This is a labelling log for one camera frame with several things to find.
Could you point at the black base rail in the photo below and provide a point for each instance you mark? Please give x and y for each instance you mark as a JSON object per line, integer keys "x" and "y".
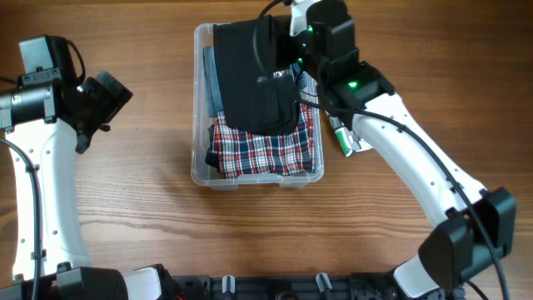
{"x": 358, "y": 285}

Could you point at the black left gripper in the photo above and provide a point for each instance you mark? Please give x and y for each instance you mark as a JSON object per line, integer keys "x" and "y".
{"x": 114, "y": 102}

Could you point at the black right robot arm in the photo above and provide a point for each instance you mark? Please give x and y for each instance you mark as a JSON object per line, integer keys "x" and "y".
{"x": 472, "y": 227}

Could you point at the white printed t-shirt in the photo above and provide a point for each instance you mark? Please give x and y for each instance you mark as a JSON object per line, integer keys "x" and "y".
{"x": 350, "y": 143}

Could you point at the blue jeans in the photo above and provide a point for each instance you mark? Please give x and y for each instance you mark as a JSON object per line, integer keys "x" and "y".
{"x": 212, "y": 90}

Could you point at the red plaid shirt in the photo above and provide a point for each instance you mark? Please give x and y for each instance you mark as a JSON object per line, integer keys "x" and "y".
{"x": 234, "y": 152}

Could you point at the black garment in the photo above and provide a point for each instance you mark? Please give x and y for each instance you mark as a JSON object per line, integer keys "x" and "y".
{"x": 254, "y": 98}

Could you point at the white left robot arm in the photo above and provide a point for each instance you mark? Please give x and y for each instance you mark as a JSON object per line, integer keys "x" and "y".
{"x": 47, "y": 121}

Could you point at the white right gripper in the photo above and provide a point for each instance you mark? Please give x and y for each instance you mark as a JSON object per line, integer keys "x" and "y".
{"x": 281, "y": 40}

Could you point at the clear plastic storage bin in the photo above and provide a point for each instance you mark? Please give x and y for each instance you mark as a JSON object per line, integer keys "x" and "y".
{"x": 204, "y": 175}

